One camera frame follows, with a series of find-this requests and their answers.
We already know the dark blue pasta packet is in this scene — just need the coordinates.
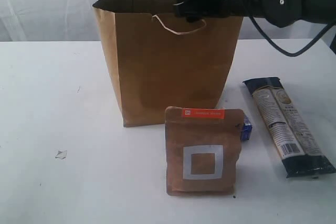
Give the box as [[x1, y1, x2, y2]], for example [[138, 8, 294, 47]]
[[244, 77, 335, 178]]

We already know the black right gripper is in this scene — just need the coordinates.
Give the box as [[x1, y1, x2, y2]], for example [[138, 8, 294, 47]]
[[173, 0, 244, 23]]

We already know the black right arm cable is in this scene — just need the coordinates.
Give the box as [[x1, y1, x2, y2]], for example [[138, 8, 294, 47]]
[[241, 0, 334, 58]]

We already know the brown paper shopping bag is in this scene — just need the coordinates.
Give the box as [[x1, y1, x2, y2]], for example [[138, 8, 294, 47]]
[[93, 0, 242, 127]]

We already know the brown kraft pouch orange label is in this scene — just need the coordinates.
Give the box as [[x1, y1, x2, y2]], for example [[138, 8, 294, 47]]
[[165, 106, 244, 196]]

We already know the small white blue packet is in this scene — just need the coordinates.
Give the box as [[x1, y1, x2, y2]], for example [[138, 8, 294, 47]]
[[240, 115, 253, 142]]

